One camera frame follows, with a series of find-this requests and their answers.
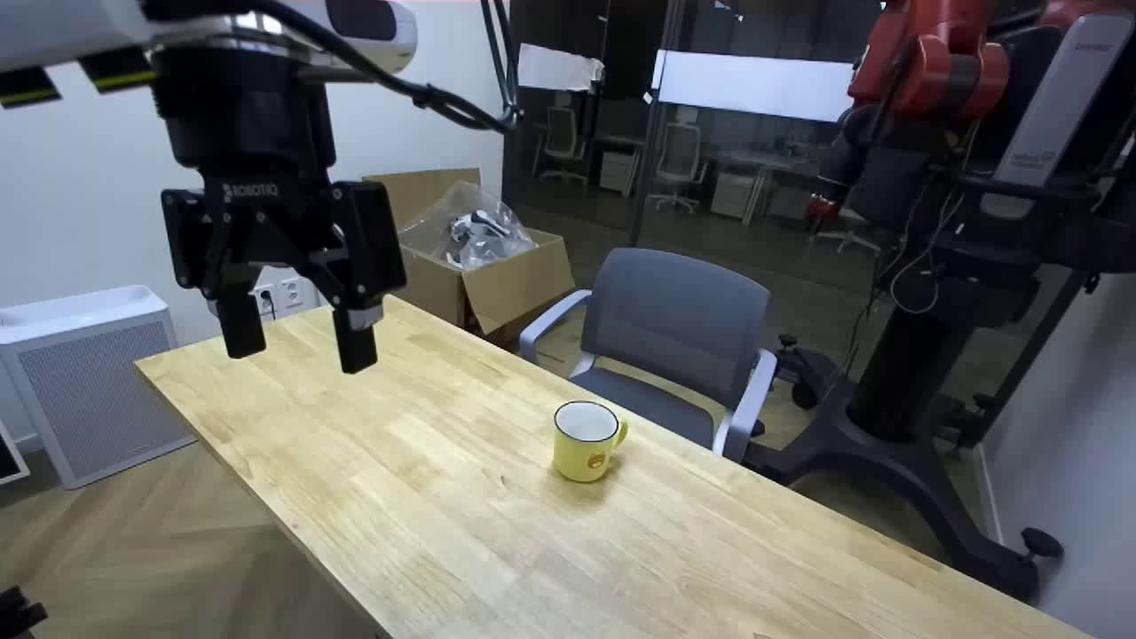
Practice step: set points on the large white sign on glass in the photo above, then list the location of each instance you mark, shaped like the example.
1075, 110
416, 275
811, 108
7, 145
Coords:
750, 88

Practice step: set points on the clear plastic bag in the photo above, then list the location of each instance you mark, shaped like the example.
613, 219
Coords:
473, 233

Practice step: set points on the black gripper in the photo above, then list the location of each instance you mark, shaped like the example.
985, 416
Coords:
243, 128

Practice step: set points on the white wall outlet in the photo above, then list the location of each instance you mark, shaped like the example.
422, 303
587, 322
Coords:
290, 292

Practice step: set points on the yellow enamel mug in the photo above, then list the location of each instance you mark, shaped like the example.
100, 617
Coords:
580, 455

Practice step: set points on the grey office chair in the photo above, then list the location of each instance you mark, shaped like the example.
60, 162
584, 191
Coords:
678, 322

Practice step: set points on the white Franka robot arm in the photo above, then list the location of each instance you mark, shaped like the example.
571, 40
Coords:
72, 29

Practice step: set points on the white mesh office chair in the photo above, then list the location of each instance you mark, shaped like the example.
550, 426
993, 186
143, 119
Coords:
674, 165
562, 145

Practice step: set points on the open cardboard box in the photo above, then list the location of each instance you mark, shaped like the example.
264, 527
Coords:
507, 289

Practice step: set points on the black floor object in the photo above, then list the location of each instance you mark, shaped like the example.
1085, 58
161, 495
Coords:
17, 612

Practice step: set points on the white low cabinet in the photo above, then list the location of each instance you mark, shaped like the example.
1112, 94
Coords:
88, 377

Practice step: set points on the red and black robot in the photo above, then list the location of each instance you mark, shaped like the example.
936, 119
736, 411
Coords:
936, 237

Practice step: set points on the small white sign on glass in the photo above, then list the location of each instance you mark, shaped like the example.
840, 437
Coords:
558, 68

